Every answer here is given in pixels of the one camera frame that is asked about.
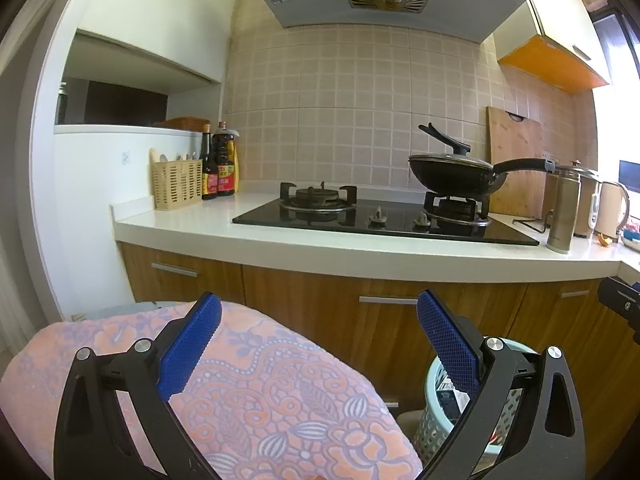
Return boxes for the wooden kitchen cabinets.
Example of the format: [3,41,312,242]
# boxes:
[119,243,639,479]

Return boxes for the beige electric kettle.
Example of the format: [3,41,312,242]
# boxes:
[593,182,630,240]

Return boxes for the light blue perforated basket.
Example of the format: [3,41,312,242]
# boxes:
[412,358,522,472]

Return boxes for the steel thermos flask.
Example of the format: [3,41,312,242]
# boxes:
[547,166,580,254]

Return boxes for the wooden cutting board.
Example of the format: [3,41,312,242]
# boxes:
[487,106,546,218]

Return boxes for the pink floral tablecloth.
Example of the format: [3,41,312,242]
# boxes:
[1,302,422,479]

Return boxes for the black wok with lid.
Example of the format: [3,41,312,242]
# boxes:
[408,122,555,200]

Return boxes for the white countertop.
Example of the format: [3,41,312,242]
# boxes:
[112,193,639,284]

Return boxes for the beige utensil holder basket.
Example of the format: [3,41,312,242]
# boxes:
[149,148,203,211]

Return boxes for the orange upper cabinet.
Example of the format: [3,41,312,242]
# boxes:
[492,0,610,94]

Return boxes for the dark soy sauce bottle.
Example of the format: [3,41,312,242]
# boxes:
[200,124,218,200]

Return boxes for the black gas stove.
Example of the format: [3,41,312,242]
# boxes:
[232,182,539,246]

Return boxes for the large dark sauce bottle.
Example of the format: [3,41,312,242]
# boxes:
[212,122,239,196]

